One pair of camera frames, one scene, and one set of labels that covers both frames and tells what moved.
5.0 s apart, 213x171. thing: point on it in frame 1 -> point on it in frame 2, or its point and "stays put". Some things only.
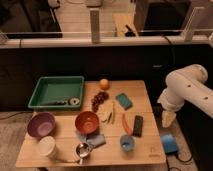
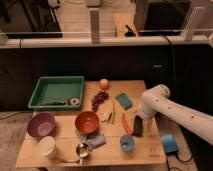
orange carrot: x=126 y=126 stays put
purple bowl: x=41 y=124 stays put
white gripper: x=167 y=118 -> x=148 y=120
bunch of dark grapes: x=99 y=99 stays put
